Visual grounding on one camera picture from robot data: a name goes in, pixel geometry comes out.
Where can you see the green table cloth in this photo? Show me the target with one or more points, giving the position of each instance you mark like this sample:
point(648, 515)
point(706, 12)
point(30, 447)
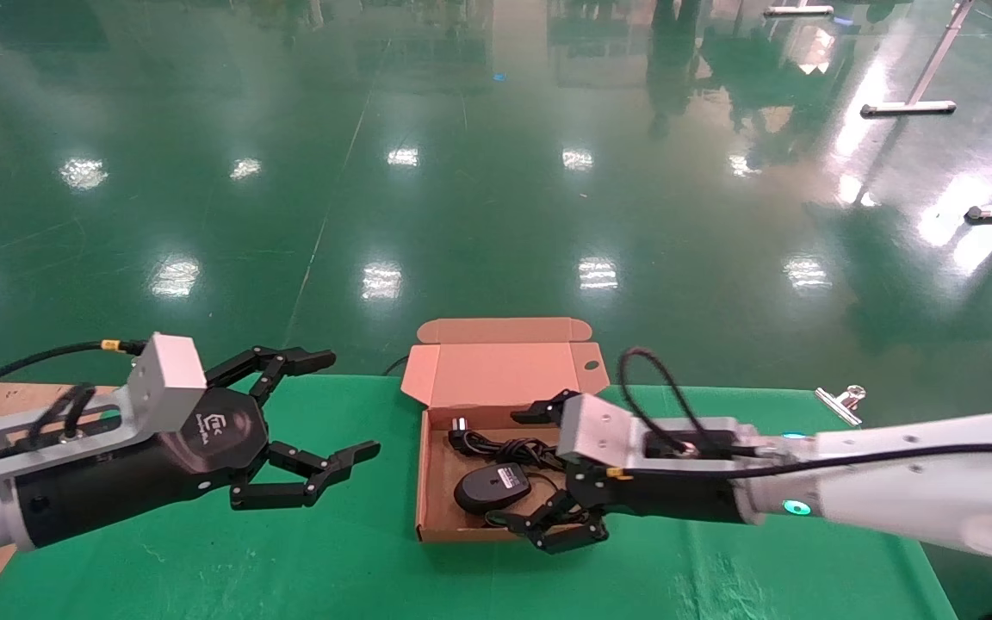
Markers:
point(289, 568)

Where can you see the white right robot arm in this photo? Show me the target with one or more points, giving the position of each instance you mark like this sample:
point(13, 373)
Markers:
point(935, 499)

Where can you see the black computer mouse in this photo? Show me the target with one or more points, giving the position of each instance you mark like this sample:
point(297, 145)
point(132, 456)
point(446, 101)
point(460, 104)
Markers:
point(492, 489)

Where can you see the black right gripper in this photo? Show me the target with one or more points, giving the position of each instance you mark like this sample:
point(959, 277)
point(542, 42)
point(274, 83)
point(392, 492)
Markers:
point(677, 495)

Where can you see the metal cloth clip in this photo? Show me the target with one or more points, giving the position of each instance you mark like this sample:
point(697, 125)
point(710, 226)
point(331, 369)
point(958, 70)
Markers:
point(839, 405)

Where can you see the open brown cardboard box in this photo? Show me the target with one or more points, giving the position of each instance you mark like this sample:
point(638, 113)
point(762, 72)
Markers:
point(505, 370)

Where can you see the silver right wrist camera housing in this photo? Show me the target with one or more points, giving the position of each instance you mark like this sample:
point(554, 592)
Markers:
point(604, 430)

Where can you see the white height-adjustable desk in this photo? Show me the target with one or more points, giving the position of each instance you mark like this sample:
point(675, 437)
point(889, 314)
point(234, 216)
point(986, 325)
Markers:
point(905, 108)

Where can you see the white table foot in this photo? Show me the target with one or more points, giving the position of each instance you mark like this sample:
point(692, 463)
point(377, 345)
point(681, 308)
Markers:
point(797, 10)

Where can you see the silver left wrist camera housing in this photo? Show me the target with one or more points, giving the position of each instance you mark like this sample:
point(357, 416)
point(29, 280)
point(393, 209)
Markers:
point(169, 379)

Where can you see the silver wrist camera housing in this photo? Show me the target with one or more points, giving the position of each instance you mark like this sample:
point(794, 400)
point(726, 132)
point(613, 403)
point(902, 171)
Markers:
point(169, 379)
point(604, 430)

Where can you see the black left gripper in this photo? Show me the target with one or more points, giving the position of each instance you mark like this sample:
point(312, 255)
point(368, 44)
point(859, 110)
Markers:
point(160, 474)

